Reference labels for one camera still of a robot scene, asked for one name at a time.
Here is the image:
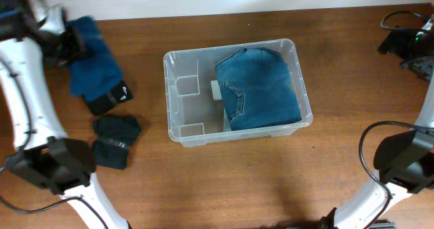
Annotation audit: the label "white label inside bin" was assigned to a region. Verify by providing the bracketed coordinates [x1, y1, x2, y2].
[210, 80, 222, 100]

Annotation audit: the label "dark blue jeans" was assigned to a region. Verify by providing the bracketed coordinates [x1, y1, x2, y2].
[214, 47, 302, 131]

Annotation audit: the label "black shirt with logo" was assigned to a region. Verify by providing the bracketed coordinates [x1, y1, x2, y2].
[85, 80, 134, 116]

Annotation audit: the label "blue taped cloth bundle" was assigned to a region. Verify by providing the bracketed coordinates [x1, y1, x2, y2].
[68, 16, 123, 102]

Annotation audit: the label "clear plastic storage bin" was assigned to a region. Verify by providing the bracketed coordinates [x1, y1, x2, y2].
[163, 39, 313, 147]

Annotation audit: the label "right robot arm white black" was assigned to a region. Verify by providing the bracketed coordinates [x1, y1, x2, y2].
[318, 23, 433, 228]

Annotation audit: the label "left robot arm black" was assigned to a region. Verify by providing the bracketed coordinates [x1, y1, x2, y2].
[1, 0, 132, 228]

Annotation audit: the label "dark green taped cloth bundle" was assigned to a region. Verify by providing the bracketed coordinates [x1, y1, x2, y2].
[92, 115, 142, 170]

